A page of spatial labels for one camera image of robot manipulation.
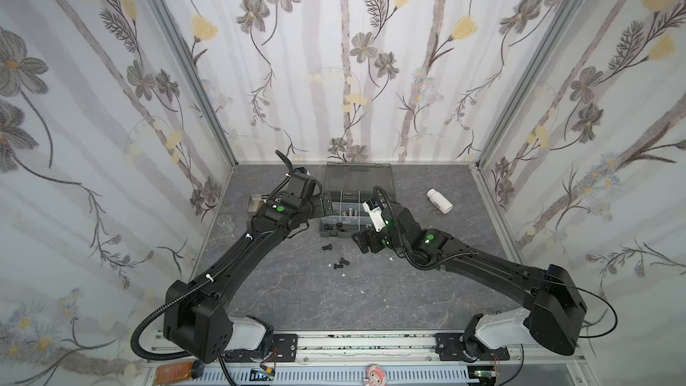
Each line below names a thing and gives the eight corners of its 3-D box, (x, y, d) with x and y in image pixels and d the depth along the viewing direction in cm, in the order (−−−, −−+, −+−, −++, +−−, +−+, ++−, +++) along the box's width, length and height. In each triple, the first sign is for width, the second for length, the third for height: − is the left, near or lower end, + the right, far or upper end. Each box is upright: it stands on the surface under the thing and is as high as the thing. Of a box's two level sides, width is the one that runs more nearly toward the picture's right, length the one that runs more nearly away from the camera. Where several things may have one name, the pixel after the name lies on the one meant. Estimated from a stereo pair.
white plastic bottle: (443, 216, 106) (446, 210, 103) (423, 196, 112) (426, 191, 109) (451, 211, 107) (454, 206, 104) (432, 192, 113) (434, 186, 110)
